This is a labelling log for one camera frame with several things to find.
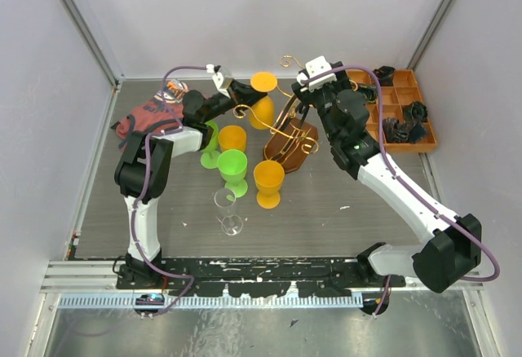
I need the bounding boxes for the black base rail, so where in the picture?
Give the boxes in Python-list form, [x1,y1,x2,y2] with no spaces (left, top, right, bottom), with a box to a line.
[112,257,387,298]

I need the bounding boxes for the orange goblet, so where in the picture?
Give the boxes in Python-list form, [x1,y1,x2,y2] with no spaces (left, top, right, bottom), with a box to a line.
[254,160,285,209]
[218,125,247,152]
[249,72,277,130]

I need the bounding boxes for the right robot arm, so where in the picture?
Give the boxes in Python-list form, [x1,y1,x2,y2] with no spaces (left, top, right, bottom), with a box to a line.
[292,56,482,293]

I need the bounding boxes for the green goblet front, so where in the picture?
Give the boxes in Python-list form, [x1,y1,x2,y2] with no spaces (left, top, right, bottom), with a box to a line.
[217,149,248,198]

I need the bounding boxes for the rolled dark tie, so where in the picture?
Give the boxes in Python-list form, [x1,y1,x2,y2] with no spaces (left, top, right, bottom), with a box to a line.
[408,121,428,144]
[402,100,428,123]
[383,117,409,143]
[373,65,396,86]

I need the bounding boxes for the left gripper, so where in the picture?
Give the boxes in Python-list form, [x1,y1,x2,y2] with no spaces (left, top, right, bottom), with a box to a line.
[204,80,268,124]

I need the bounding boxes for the clear wine glass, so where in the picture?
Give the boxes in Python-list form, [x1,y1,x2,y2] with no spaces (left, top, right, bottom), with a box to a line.
[213,187,243,236]

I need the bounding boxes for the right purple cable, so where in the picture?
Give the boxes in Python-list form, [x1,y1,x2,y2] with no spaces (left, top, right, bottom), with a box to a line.
[309,63,502,317]

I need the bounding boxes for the orange goblet back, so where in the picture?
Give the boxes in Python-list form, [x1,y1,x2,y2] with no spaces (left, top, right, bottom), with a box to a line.
[218,125,247,152]

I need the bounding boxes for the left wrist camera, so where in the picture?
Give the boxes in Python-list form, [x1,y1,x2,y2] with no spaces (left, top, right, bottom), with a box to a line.
[206,64,234,98]

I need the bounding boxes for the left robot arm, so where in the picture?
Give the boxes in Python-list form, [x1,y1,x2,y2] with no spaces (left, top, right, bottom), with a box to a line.
[114,79,267,289]

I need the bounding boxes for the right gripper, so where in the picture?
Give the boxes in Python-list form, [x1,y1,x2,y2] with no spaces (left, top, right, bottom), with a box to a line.
[292,62,352,143]

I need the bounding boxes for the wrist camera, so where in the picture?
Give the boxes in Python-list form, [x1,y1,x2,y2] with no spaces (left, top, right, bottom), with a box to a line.
[296,55,337,91]
[206,64,234,98]

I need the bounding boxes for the red printed t-shirt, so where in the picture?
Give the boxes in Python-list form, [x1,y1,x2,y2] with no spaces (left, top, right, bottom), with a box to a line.
[112,79,196,152]

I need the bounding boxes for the green goblet back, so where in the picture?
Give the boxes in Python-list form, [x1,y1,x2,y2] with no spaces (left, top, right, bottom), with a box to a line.
[200,121,220,170]

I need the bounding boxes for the gold wine glass rack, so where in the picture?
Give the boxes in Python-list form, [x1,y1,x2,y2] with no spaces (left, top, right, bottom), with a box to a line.
[232,54,360,174]

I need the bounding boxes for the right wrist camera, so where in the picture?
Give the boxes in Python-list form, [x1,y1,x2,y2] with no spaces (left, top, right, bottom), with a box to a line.
[296,55,337,91]

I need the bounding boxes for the green goblet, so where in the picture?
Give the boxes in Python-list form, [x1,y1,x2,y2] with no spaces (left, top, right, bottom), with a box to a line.
[200,121,220,170]
[217,149,248,198]

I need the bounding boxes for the wooden compartment tray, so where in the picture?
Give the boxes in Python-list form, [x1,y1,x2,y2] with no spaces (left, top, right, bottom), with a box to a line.
[365,69,437,153]

